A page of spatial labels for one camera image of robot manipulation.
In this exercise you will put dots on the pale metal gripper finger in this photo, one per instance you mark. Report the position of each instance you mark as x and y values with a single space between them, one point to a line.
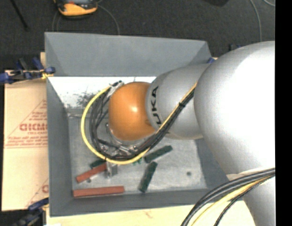
114 169
107 171

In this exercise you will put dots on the dark green flat block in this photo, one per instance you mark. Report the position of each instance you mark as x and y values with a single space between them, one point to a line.
97 163
148 176
159 153

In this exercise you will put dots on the short red-brown flat block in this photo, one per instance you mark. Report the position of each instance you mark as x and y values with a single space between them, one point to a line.
89 173

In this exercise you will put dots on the long red-brown flat block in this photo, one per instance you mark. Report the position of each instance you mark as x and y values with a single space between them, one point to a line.
99 191

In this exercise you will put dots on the grey metal bin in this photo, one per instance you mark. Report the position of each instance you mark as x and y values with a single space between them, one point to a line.
127 58

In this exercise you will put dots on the brown cardboard board red print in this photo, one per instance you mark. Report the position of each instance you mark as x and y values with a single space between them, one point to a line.
23 116

